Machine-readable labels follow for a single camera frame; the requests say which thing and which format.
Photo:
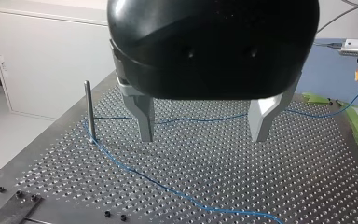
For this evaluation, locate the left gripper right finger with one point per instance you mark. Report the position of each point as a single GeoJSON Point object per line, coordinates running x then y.
{"type": "Point", "coordinates": [261, 119]}

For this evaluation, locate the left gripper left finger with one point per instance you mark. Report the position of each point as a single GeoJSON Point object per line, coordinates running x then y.
{"type": "Point", "coordinates": [146, 118]}

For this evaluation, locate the white cabinet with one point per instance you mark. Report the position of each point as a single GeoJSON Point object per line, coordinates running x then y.
{"type": "Point", "coordinates": [43, 62]}

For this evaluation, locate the metal post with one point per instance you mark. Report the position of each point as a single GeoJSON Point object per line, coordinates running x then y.
{"type": "Point", "coordinates": [90, 112]}

